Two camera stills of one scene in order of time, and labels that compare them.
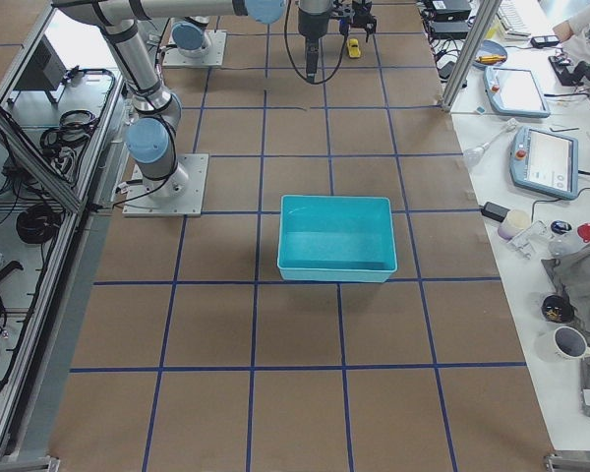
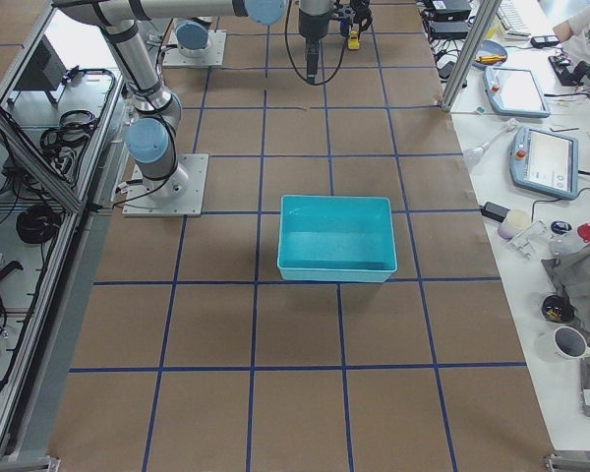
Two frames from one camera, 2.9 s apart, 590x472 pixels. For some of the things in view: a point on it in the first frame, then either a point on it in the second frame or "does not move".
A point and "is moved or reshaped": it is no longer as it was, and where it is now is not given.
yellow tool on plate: [489, 59] does not move
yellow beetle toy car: [354, 48] is moved or reshaped
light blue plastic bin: [336, 239] does not move
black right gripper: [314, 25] does not move
